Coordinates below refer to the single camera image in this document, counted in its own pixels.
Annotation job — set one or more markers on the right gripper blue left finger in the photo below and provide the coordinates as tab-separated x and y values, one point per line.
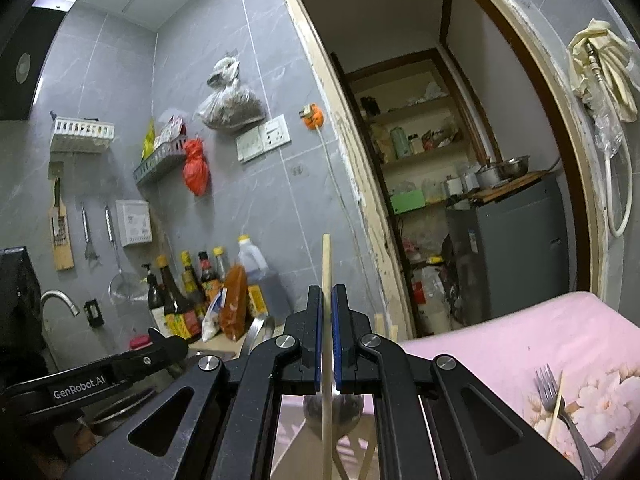
301	370

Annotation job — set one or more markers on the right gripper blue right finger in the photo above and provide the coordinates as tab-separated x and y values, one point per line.
357	357

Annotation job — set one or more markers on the steel fork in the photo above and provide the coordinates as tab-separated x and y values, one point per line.
545	384

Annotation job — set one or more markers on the large dark vinegar jug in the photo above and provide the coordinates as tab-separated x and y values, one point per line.
265	290

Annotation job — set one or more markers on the orange sauce pouch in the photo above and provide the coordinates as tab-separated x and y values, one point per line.
232	318

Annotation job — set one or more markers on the black frying pan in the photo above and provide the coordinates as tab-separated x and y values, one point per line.
116	414

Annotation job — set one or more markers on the chrome faucet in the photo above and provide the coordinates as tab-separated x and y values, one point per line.
60	314

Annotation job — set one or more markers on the pink sponge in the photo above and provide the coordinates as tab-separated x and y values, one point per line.
139	342

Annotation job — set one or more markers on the dark soy sauce bottle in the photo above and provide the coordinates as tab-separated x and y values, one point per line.
179	312

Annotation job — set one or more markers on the hanging mesh strainer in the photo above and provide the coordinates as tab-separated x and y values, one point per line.
123	287

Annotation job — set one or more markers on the wooden knife holder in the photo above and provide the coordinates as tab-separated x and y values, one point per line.
62	252

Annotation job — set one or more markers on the green box on shelf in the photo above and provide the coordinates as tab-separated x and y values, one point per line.
407	201

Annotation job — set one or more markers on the grey cabinet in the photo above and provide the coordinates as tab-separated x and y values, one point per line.
511	253

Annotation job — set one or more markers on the red plastic bag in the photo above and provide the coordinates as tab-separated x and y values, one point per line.
195	171

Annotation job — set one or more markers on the pink floral table cloth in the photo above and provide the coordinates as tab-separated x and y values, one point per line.
590	348

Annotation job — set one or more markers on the orange plug adapter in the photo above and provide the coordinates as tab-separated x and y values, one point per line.
312	116

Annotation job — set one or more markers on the clear bag of dried goods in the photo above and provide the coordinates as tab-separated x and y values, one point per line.
231	105

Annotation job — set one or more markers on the steel bowl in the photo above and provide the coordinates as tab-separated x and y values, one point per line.
514	167

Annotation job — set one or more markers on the cream rubber gloves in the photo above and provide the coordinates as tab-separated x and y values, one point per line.
619	64

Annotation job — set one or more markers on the white wall box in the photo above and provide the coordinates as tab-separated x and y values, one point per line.
134	222

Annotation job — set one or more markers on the white wall socket panel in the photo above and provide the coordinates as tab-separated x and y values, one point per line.
262	139

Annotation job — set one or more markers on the grey wall spice rack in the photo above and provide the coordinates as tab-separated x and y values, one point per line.
162	161

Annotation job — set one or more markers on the white wall basket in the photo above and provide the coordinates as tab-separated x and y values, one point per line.
73	135

